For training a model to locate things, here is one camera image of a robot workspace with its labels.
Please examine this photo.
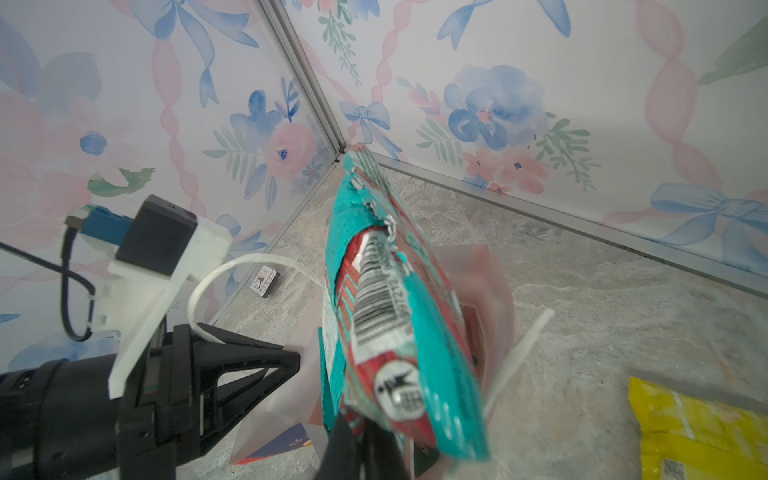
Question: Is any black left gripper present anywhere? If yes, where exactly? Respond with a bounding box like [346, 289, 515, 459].
[116, 325, 300, 479]

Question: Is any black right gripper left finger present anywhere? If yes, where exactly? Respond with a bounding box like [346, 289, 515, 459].
[314, 413, 360, 480]

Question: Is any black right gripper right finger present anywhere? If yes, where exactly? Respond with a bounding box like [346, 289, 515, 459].
[362, 420, 410, 480]

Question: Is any teal candy packet back side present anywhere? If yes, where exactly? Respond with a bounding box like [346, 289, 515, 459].
[325, 150, 490, 461]

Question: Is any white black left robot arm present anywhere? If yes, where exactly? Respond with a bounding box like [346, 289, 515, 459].
[1, 325, 301, 479]

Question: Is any yellow snack packet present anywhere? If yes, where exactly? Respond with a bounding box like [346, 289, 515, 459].
[628, 377, 767, 480]

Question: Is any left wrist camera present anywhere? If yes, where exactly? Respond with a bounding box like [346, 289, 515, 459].
[65, 195, 233, 399]

